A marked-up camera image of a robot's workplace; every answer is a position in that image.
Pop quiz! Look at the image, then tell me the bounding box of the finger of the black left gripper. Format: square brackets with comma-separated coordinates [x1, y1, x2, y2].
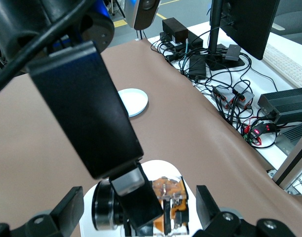
[26, 40, 164, 229]

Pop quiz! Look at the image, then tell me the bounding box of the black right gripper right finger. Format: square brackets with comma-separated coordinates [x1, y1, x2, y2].
[192, 184, 300, 237]

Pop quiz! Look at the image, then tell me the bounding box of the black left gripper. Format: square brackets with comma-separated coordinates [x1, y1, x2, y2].
[0, 0, 115, 66]

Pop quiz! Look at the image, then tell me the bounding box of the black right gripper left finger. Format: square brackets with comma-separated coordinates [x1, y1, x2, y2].
[0, 186, 85, 237]

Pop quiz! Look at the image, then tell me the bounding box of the orange and black switch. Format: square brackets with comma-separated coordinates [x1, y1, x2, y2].
[91, 175, 191, 235]

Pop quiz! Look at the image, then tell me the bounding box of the white lidded storage box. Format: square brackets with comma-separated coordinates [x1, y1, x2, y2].
[78, 159, 200, 237]

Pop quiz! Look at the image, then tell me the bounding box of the black box device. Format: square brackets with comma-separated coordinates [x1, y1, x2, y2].
[162, 17, 189, 45]

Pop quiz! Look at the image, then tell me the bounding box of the light blue plate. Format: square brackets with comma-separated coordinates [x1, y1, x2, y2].
[117, 88, 150, 119]

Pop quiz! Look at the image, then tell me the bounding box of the red lit electronics module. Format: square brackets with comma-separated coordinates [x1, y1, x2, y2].
[249, 124, 271, 139]

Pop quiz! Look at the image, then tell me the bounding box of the black power brick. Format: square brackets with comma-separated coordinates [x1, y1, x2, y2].
[189, 54, 206, 77]

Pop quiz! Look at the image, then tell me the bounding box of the black monitor stand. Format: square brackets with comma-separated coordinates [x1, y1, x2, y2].
[204, 0, 246, 72]

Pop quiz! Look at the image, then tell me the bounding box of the grey usb hub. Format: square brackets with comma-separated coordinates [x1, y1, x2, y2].
[212, 85, 237, 109]
[233, 83, 255, 109]

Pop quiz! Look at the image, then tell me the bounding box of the black ribbed power supply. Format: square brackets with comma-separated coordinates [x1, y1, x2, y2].
[257, 87, 302, 124]

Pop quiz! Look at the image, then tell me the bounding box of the small grey adapter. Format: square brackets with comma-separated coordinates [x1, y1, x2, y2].
[225, 44, 241, 61]

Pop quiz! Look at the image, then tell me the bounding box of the black computer monitor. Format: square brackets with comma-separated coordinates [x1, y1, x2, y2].
[224, 0, 281, 61]

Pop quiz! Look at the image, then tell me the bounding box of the white keyboard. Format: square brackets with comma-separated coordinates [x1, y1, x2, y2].
[263, 43, 302, 88]

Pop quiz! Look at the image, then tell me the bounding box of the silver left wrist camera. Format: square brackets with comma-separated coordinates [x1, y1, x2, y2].
[125, 0, 161, 30]

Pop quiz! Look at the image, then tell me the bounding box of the black left camera cable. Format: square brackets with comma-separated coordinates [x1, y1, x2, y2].
[0, 0, 97, 99]

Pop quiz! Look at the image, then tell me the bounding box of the aluminium camera mast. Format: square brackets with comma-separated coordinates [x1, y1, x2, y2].
[271, 133, 302, 196]

